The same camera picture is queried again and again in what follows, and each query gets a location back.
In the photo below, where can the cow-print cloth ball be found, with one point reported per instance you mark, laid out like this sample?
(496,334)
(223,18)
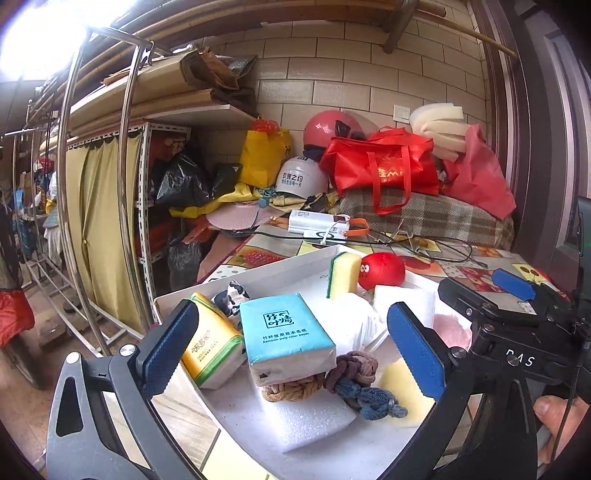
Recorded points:
(233,295)

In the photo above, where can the red cloth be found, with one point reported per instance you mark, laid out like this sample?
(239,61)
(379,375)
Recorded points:
(14,316)

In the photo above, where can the yellow curtain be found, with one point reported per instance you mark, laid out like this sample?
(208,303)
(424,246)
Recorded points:
(106,207)

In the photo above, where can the pink foam piece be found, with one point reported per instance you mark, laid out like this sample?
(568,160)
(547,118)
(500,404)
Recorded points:
(452,330)

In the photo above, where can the small black plastic bag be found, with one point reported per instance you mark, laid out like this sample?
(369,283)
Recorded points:
(225,177)

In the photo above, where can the wooden pole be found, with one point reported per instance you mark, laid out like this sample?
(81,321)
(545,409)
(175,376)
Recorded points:
(466,30)

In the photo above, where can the curved metal rack rail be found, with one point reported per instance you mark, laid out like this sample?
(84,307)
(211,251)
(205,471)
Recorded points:
(129,115)

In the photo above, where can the brown paper bags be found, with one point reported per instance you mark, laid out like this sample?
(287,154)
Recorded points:
(217,74)

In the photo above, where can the pink helmet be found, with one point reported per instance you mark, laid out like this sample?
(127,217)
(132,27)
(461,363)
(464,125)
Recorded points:
(328,129)

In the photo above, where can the red tote bag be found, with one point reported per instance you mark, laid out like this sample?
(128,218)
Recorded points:
(383,166)

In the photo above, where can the metal storage shelf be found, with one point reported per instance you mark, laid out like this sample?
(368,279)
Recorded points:
(143,184)

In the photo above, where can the person's right hand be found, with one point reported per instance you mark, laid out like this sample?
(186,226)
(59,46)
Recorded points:
(554,415)

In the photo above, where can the red ball toy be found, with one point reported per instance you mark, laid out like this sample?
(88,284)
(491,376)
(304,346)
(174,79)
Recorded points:
(385,270)

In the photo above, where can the yellow and green scouring sponge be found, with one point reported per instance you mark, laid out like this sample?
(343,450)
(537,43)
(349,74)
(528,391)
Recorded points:
(346,274)

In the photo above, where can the yellow raincoat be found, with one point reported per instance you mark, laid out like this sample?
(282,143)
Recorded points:
(221,203)

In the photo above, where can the white foam block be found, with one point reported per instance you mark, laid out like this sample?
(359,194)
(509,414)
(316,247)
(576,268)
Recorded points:
(401,297)

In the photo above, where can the yellow tissue pack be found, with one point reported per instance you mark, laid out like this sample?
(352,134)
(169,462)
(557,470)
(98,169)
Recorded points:
(212,350)

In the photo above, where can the pink sun hat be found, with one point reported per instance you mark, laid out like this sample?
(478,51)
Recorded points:
(235,216)

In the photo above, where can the plaid cushion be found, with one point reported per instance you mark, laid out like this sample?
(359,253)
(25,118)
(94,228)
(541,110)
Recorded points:
(438,219)

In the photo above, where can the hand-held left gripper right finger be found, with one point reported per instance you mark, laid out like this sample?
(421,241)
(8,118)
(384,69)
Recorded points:
(415,350)

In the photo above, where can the white helmet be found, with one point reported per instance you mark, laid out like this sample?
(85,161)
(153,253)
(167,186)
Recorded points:
(300,177)

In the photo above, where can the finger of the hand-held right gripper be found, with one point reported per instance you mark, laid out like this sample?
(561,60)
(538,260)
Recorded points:
(512,284)
(464,300)

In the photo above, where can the blue tissue pack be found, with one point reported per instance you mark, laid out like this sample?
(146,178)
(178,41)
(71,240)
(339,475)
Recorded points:
(286,332)

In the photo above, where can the white foam strips bundle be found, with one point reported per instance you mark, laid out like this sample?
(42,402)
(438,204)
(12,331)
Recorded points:
(436,122)

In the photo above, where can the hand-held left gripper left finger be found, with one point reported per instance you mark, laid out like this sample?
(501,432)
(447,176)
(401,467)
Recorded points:
(161,350)

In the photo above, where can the white foam sheet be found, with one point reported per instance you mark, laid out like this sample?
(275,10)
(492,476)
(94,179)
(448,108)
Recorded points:
(304,420)

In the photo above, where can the yellow bag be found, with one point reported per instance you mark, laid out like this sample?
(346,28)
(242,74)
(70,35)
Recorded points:
(263,157)

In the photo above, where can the white power bank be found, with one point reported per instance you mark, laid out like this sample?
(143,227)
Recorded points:
(314,224)

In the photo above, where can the white cardboard box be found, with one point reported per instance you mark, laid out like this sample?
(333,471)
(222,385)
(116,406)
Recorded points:
(295,277)

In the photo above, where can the wall switch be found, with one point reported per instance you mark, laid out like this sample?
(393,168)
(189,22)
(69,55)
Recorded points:
(400,113)

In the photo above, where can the purple panelled door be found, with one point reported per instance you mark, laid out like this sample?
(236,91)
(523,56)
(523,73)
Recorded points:
(540,115)

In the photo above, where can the red plastic bag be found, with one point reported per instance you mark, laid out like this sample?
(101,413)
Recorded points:
(480,175)

